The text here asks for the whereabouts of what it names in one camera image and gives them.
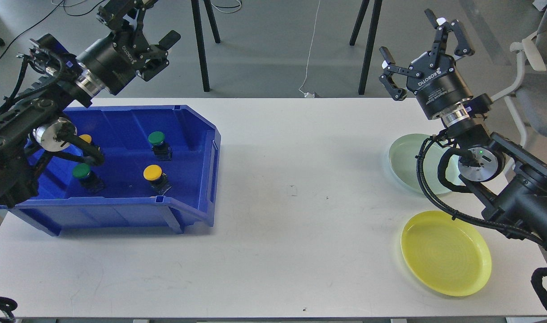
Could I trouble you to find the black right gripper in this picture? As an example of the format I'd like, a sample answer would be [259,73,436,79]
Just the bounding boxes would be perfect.
[379,9,476,119]

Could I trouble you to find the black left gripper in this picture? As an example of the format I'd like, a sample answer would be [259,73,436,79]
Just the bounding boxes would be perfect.
[78,0,181,95]

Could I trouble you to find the green push button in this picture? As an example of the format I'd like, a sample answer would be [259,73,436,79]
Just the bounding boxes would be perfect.
[71,163,106,194]
[147,131,173,161]

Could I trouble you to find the yellow push button front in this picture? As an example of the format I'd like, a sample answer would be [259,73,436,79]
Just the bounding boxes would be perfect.
[143,164,172,196]

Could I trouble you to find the yellow push button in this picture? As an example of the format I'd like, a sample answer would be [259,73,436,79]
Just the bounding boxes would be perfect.
[79,134,94,145]
[143,164,172,196]

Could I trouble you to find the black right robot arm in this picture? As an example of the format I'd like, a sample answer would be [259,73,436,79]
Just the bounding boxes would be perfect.
[379,6,547,251]

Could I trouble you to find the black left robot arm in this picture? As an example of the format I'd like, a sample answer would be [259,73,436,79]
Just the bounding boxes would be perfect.
[0,0,181,208]

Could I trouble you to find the pale green plate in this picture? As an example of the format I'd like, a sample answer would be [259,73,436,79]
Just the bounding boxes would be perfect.
[388,133,451,196]

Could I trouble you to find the yellow push button back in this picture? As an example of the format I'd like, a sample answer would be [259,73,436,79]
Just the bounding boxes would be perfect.
[79,134,94,145]

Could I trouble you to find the yellow plate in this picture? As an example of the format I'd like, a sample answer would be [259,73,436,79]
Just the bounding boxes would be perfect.
[400,210,492,297]

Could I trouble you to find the black stand leg left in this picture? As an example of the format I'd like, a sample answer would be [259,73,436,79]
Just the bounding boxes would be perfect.
[190,0,221,92]

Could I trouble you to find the black stand leg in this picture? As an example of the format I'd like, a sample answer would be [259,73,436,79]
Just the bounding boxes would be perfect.
[349,0,383,95]
[190,0,221,92]

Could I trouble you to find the black stand leg right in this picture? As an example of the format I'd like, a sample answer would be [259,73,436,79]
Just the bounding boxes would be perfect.
[349,0,383,95]

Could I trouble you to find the grey office chair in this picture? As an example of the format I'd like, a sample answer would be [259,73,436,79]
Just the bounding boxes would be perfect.
[491,7,547,145]

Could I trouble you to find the blue plastic bin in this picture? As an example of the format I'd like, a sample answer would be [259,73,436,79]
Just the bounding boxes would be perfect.
[10,105,221,236]

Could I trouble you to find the white cable on floor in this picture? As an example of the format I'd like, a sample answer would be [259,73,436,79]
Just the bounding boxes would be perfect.
[299,0,321,98]

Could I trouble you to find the black cables on floor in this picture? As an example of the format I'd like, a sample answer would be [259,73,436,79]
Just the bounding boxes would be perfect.
[0,0,108,72]

